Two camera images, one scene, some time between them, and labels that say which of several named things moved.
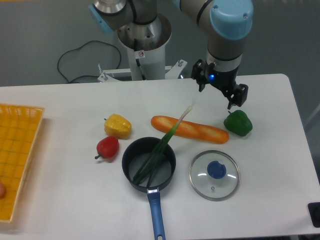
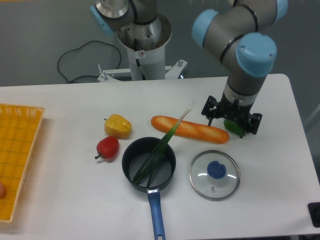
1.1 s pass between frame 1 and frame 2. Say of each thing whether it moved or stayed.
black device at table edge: stayed
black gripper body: moved
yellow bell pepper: stayed
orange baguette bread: stayed
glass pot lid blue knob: stayed
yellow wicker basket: stayed
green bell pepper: stayed
